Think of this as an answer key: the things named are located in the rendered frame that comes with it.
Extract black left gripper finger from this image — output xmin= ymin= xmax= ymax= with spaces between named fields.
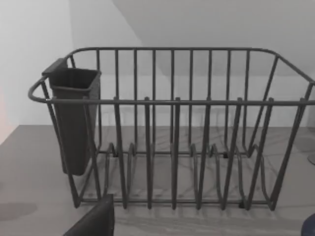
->
xmin=63 ymin=194 xmax=116 ymax=236

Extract dark grey utensil holder cup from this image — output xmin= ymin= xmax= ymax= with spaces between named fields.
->
xmin=41 ymin=58 xmax=102 ymax=176

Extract dark blue round object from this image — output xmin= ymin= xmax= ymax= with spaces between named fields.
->
xmin=302 ymin=213 xmax=315 ymax=236

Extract dark grey wire dish rack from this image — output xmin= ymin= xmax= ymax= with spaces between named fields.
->
xmin=28 ymin=47 xmax=315 ymax=211

